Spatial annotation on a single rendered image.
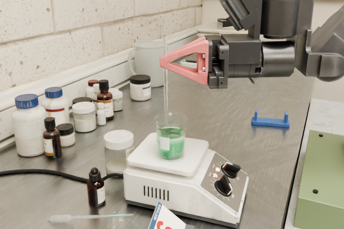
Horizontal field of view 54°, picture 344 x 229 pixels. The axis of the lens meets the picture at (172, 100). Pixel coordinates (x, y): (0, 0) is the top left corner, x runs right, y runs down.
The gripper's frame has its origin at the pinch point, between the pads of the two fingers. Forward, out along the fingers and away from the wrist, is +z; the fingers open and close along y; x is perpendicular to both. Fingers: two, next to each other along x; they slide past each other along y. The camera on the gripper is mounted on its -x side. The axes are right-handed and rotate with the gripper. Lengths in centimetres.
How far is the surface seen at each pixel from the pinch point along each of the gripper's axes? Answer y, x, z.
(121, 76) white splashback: -66, 21, 17
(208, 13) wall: -154, 7, -24
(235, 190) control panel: 3.5, 21.8, -11.4
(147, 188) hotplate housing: 4.1, 20.6, 3.4
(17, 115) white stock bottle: -14.8, 14.6, 32.1
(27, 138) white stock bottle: -14.4, 19.9, 30.5
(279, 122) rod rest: -32, 25, -30
